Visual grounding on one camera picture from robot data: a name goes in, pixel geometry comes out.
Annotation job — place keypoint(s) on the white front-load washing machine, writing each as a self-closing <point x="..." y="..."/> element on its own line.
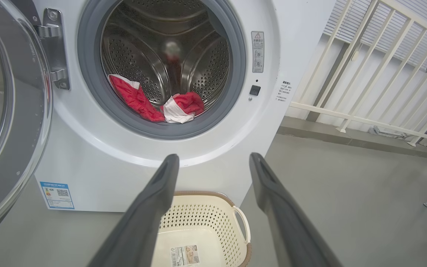
<point x="124" y="163"/>

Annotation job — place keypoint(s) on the red and white garment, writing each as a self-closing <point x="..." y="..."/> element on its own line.
<point x="184" y="107"/>

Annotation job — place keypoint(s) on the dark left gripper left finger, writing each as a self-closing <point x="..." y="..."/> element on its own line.
<point x="143" y="222"/>

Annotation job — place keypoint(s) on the paper basket label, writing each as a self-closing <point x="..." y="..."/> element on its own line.
<point x="184" y="256"/>

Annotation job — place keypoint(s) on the cream perforated laundry basket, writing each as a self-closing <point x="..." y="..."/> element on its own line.
<point x="198" y="218"/>

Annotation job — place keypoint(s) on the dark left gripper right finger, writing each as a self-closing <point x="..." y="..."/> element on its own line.
<point x="287" y="230"/>

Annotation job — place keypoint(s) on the blue energy label sticker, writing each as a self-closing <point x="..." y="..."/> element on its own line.
<point x="57" y="195"/>

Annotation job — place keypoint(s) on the red cloth garment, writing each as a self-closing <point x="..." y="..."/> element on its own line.
<point x="135" y="100"/>

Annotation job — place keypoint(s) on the metal washer door hinge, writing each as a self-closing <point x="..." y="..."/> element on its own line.
<point x="56" y="55"/>

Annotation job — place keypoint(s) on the white metal railing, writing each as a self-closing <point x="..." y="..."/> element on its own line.
<point x="321" y="112"/>

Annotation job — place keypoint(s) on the dark round glass washer door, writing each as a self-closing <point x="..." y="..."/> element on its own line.
<point x="32" y="148"/>

